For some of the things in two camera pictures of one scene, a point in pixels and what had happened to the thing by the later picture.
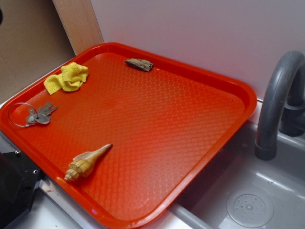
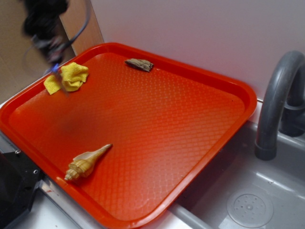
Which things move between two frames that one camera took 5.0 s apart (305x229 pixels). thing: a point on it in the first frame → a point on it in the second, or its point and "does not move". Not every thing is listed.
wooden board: (79, 21) does not move
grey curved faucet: (282, 103) does not move
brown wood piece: (140, 64) does not move
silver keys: (24, 114) → (55, 69)
